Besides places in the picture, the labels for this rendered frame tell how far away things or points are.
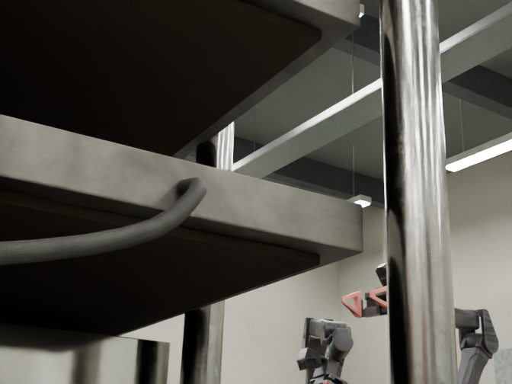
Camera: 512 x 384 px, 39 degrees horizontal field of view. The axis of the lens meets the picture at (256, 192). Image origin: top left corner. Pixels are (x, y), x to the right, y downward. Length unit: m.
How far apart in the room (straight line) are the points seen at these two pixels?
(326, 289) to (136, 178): 9.97
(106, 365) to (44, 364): 0.08
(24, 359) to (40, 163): 0.49
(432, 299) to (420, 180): 0.11
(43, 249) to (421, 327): 0.35
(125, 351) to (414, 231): 0.52
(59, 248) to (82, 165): 0.14
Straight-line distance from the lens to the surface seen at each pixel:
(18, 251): 0.45
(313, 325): 2.38
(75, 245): 0.46
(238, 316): 9.63
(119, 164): 0.60
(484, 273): 8.82
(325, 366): 2.13
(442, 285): 0.68
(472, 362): 2.18
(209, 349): 1.00
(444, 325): 0.67
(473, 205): 9.12
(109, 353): 1.06
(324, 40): 0.83
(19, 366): 1.03
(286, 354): 9.98
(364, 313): 1.95
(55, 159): 0.59
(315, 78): 7.17
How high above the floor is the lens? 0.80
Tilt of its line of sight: 20 degrees up
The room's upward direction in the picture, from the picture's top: 2 degrees clockwise
